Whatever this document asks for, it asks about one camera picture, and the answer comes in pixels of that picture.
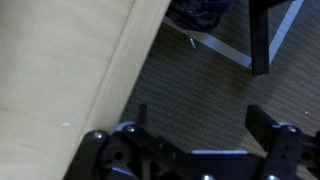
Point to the black and silver chair base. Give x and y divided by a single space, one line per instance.
262 50

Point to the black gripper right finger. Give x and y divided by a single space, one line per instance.
286 146

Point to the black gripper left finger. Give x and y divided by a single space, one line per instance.
130 153

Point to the dark bag on floor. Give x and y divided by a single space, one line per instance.
198 15

